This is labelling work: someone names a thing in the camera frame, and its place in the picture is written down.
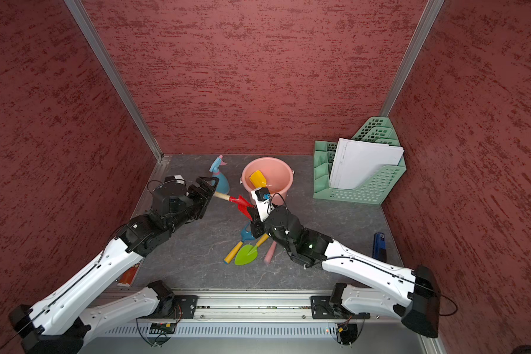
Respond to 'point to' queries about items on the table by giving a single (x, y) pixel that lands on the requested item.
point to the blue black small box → (379, 248)
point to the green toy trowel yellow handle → (248, 252)
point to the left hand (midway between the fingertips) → (215, 192)
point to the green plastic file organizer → (372, 189)
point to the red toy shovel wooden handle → (243, 205)
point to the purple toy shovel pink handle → (270, 254)
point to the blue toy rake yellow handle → (245, 234)
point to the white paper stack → (352, 158)
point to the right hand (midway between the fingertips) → (247, 213)
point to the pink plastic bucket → (278, 175)
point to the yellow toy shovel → (258, 179)
